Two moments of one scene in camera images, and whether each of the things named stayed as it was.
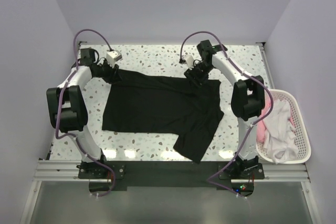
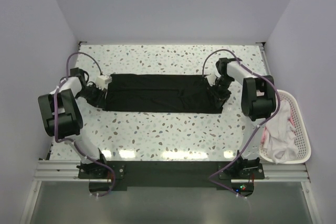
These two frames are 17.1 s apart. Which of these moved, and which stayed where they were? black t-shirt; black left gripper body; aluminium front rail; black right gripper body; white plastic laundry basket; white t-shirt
Moved: black left gripper body; black right gripper body; black t-shirt
Stayed: white t-shirt; white plastic laundry basket; aluminium front rail
